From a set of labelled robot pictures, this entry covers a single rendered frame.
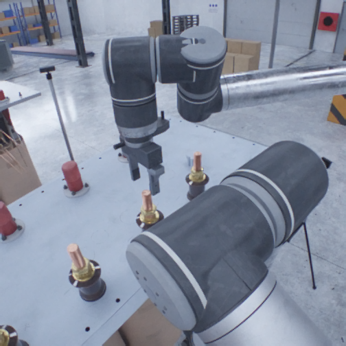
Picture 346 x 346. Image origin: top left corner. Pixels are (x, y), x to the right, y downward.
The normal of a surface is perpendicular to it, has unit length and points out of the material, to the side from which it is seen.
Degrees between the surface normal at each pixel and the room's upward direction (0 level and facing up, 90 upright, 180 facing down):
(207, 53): 43
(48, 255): 0
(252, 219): 35
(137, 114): 90
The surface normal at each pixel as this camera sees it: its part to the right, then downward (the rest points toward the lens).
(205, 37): -0.02, -0.29
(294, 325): 0.39, -0.65
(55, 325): -0.04, -0.80
